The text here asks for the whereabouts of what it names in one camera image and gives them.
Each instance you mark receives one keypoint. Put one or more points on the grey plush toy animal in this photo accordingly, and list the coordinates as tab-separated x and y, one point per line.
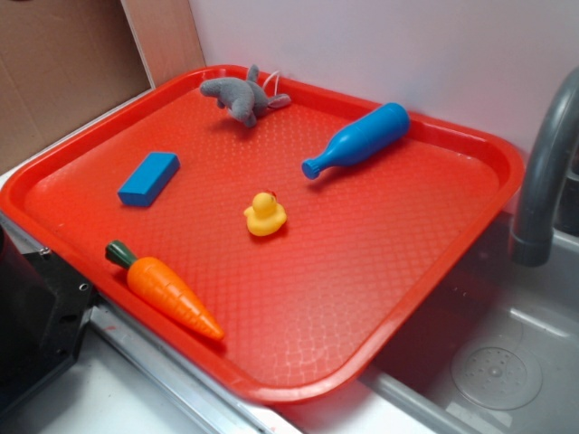
245	100

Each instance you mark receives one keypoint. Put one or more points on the grey toy faucet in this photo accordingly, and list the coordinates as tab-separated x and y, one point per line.
548	199

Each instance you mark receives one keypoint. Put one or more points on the grey toy sink basin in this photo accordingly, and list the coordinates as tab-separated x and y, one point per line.
494	348

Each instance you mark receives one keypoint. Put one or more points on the yellow rubber duck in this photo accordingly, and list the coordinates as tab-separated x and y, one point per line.
265	215

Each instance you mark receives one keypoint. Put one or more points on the blue rectangular block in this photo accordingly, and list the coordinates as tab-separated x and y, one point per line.
149	179

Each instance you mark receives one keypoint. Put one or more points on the red plastic tray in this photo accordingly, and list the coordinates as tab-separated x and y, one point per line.
305	309

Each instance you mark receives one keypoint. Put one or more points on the blue plastic bottle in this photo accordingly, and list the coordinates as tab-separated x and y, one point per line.
360	140

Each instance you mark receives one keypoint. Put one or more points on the orange toy carrot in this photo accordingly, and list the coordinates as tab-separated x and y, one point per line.
159	286

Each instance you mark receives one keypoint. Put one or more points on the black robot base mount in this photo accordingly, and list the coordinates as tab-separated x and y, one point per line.
45	306

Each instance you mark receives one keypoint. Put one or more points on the brown cardboard panel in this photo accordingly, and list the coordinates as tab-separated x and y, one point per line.
66	63

